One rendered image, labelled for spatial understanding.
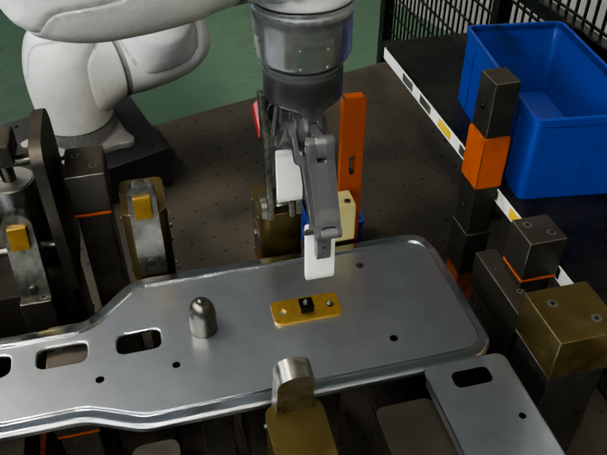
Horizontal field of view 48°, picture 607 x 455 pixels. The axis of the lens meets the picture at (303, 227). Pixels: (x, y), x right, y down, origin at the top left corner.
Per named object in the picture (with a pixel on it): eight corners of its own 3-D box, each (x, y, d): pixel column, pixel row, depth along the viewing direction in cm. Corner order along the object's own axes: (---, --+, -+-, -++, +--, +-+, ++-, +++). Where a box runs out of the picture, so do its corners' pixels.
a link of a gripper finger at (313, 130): (315, 110, 66) (327, 97, 61) (324, 162, 66) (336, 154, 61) (291, 113, 66) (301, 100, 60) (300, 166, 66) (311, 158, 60)
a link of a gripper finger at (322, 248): (329, 211, 65) (337, 230, 63) (328, 251, 69) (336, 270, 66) (313, 214, 65) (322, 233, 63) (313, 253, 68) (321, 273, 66)
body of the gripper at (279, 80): (254, 41, 65) (257, 125, 71) (272, 82, 59) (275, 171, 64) (329, 33, 66) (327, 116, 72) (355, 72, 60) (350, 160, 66)
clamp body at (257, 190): (266, 385, 112) (256, 217, 90) (255, 340, 120) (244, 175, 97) (304, 377, 114) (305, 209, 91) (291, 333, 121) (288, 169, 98)
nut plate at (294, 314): (275, 326, 82) (275, 320, 81) (269, 304, 85) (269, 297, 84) (342, 314, 83) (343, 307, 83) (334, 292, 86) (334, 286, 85)
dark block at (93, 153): (120, 387, 111) (62, 178, 85) (118, 356, 117) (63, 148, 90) (151, 382, 112) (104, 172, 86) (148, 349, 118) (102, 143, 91)
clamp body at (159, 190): (157, 397, 111) (117, 218, 87) (152, 347, 119) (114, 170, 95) (198, 389, 112) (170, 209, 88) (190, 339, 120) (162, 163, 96)
